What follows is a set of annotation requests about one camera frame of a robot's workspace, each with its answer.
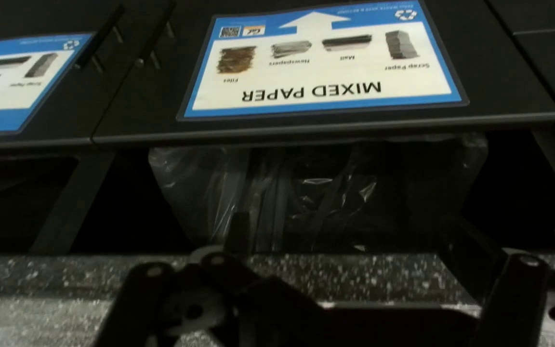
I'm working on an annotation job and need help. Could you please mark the clear bin liner bag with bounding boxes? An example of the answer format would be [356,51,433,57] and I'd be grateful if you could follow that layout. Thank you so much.
[148,132,489,252]

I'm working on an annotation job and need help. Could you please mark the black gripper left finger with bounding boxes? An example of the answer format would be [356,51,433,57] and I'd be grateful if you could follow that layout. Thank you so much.
[92,211,252,347]

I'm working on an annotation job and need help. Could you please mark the mixed paper bin label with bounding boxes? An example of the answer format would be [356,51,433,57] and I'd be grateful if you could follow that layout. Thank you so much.
[0,32,92,132]
[181,0,466,121]

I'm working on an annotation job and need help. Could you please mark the right mixed paper bin label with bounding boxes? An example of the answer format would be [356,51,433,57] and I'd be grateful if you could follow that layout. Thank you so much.
[0,32,92,132]

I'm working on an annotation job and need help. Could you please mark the left mixed paper bin label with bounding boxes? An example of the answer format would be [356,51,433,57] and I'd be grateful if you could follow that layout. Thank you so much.
[181,0,466,121]

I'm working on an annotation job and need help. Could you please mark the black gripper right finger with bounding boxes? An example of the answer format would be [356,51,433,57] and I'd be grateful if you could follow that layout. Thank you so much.
[437,217,553,347]

